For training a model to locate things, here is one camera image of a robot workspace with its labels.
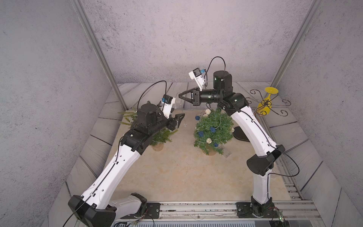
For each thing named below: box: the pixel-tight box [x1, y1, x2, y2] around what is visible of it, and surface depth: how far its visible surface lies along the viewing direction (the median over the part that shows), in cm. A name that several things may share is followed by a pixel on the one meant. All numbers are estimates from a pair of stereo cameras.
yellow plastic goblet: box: [256, 86, 279, 116], surface depth 84 cm
